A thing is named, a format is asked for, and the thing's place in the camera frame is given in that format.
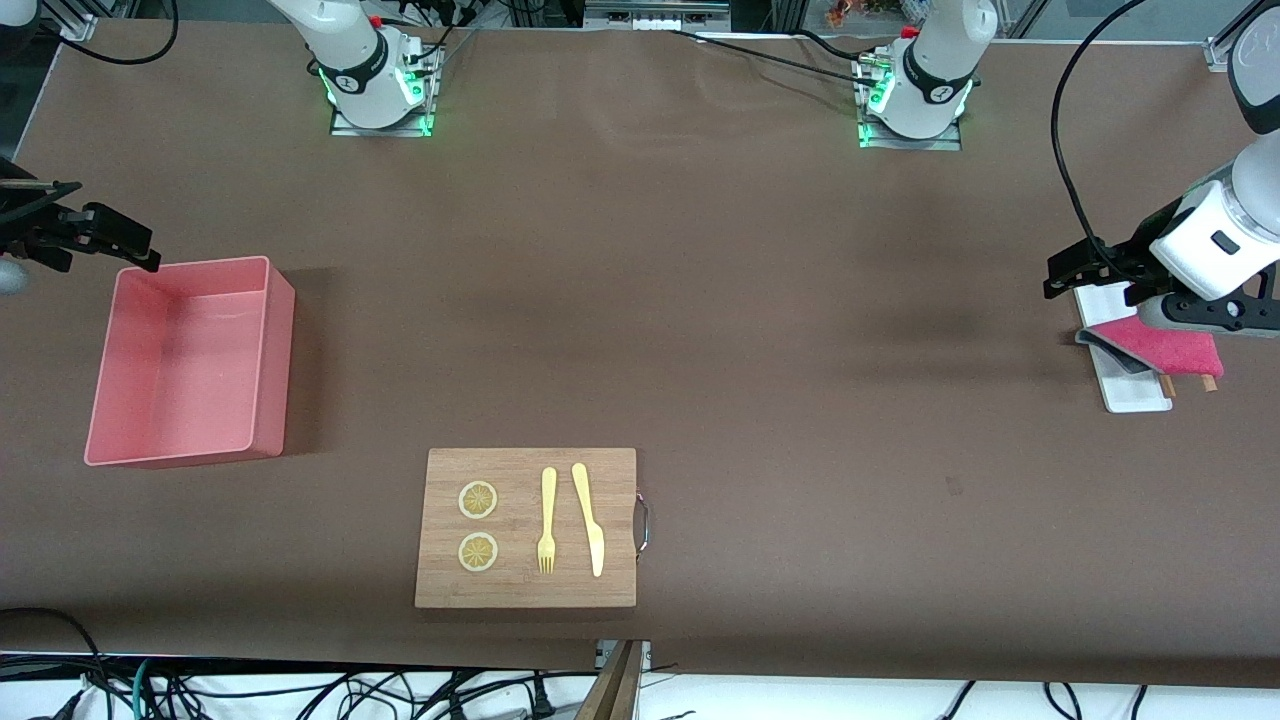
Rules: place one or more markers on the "pink cloth with grey edge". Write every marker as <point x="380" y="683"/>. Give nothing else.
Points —
<point x="1170" y="345"/>

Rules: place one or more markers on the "yellow plastic fork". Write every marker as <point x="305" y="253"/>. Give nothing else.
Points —
<point x="548" y="500"/>

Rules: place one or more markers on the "pink plastic bin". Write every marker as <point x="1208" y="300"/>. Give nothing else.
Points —
<point x="190" y="360"/>

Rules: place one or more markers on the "grey power strip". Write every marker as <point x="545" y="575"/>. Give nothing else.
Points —
<point x="655" y="15"/>

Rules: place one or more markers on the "yellow plastic knife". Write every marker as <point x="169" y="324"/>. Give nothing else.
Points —
<point x="592" y="535"/>

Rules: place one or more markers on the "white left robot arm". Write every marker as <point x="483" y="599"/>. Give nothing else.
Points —
<point x="940" y="60"/>

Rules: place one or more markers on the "wooden beam under table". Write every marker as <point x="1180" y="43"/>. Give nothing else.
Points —
<point x="615" y="690"/>

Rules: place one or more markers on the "wooden cutting board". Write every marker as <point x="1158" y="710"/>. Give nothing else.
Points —
<point x="525" y="590"/>

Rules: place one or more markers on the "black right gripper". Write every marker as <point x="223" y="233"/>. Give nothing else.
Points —
<point x="30" y="222"/>

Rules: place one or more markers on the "white rectangular tray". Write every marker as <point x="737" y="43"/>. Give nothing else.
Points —
<point x="1130" y="392"/>

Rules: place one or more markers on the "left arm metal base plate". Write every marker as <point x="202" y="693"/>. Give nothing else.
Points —
<point x="945" y="143"/>

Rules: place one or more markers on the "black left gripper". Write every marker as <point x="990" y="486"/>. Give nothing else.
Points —
<point x="1137" y="252"/>

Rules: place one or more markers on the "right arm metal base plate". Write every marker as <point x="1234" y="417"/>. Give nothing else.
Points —
<point x="425" y="110"/>

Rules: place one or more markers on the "lemon slice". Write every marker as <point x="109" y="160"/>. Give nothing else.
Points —
<point x="478" y="500"/>
<point x="478" y="552"/>

